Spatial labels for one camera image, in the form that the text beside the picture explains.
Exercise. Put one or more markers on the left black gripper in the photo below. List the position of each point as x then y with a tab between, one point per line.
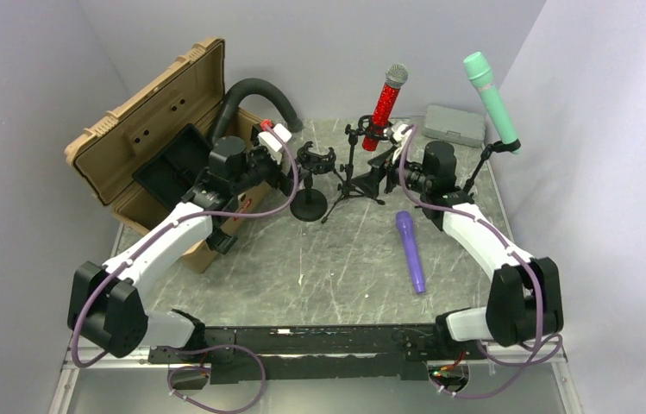
279	178

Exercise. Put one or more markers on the grey plastic case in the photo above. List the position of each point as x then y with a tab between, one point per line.
454	126

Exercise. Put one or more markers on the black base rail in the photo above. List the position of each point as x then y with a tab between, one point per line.
404	351

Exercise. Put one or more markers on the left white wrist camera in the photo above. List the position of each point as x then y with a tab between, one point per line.
272	136

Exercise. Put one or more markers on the purple loop cable base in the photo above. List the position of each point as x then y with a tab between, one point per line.
178	380

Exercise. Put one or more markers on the black round base mic stand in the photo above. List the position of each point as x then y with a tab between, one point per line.
310	204

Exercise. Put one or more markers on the tan plastic tool case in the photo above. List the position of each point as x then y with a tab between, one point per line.
190	90

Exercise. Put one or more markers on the black tray in case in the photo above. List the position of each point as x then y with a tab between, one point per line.
172	172

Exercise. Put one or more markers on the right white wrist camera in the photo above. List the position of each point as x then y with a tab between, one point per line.
399	133

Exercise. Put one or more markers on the black tripod stand shock mount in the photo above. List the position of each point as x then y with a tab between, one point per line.
347	188

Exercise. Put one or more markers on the black tripod stand right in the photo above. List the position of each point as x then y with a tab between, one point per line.
493	148

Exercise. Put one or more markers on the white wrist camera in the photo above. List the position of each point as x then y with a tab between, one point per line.
272	136
399	133

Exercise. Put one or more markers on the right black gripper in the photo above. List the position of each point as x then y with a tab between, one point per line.
369	182

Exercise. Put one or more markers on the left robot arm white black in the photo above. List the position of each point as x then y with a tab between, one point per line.
107	315

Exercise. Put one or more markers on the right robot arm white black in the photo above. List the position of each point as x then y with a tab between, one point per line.
524	300

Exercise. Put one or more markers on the mint green microphone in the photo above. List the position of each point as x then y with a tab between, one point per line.
479	74

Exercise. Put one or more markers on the purple microphone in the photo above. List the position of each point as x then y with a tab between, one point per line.
406	228

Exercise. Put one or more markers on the red glitter microphone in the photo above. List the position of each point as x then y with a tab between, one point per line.
396	76

